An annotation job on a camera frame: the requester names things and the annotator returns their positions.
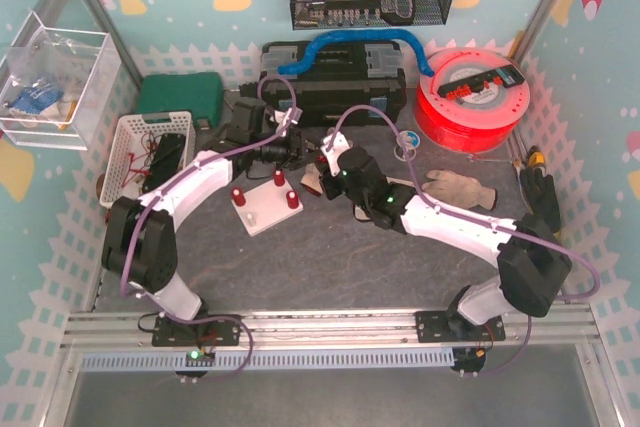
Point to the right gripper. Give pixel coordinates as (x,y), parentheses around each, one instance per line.
(329,183)

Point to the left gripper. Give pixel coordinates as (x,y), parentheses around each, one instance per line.
(298,152)

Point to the white knit glove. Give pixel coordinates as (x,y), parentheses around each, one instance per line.
(311,180)
(459,190)

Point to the large red spring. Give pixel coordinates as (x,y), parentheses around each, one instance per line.
(292,200)
(278,178)
(238,197)

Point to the white peg board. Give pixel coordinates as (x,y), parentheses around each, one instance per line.
(266,206)

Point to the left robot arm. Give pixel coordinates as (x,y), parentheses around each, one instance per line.
(140,242)

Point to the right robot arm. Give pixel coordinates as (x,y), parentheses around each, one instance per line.
(530,268)

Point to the green plastic case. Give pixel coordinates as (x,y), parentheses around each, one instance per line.
(200,93)

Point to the black battery holder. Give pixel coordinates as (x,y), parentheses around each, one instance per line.
(165,162)

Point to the black tool box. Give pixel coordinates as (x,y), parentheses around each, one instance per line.
(342,75)

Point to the white perforated basket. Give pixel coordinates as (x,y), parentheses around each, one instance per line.
(135,142)

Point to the red filament spool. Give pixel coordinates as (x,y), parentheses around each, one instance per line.
(476,123)

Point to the black power strip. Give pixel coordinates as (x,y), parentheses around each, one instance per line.
(506,76)

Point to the black rubber glove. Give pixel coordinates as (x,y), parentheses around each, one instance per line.
(538,189)

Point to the clear acrylic box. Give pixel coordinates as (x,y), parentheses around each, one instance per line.
(83,63)

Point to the blue white gloves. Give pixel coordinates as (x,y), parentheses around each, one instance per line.
(37,98)

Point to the solder wire spool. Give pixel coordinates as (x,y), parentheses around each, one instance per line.
(407,143)

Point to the grey slotted cable duct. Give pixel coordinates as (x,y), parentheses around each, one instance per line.
(265,360)

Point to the aluminium rail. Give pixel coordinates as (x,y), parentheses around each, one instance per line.
(342,329)

